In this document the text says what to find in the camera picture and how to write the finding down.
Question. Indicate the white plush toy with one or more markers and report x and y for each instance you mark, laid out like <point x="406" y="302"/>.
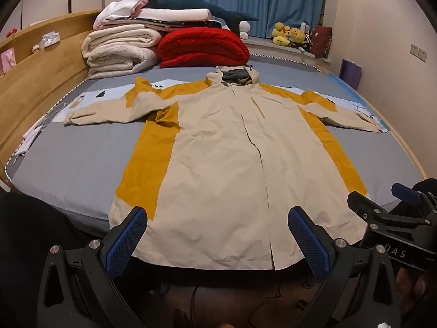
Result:
<point x="244" y="29"/>

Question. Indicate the pink gift bag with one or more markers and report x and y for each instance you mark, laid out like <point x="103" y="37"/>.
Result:
<point x="7" y="60"/>

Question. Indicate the light blue printed bed runner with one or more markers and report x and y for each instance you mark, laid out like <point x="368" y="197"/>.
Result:
<point x="92" y="97"/>

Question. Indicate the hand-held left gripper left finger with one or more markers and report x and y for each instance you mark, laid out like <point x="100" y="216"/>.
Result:
<point x="124" y="242"/>

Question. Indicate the blue curtain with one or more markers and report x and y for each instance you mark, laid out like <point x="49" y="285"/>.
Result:
<point x="259" y="0"/>

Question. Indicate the small red item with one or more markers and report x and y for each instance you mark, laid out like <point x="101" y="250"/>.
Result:
<point x="12" y="32"/>

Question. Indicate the tissue pack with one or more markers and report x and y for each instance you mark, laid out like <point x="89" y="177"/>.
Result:
<point x="49" y="40"/>

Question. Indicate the wooden headboard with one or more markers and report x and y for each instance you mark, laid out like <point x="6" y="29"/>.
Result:
<point x="41" y="75"/>

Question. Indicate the wall switch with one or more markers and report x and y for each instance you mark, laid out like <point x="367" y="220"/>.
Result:
<point x="423" y="55"/>
<point x="414" y="49"/>

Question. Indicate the bed with grey sheet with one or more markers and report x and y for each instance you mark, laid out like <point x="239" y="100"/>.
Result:
<point x="85" y="153"/>

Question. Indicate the white and pink cloth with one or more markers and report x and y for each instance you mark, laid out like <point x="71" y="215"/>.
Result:
<point x="117" y="8"/>

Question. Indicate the yellow plush toys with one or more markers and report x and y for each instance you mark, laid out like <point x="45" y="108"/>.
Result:
<point x="286" y="34"/>

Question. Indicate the dark red cushion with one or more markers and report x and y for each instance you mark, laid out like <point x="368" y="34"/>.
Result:
<point x="321" y="41"/>

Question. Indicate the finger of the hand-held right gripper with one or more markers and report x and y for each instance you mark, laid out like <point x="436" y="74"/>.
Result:
<point x="406" y="193"/>
<point x="365" y="206"/>

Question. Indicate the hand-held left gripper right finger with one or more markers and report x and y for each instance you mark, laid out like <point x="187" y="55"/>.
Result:
<point x="307" y="242"/>

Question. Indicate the red folded quilt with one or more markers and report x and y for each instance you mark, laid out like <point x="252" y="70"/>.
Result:
<point x="201" y="47"/>

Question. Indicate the beige and mustard hooded jacket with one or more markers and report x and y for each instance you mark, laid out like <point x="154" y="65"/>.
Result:
<point x="222" y="160"/>

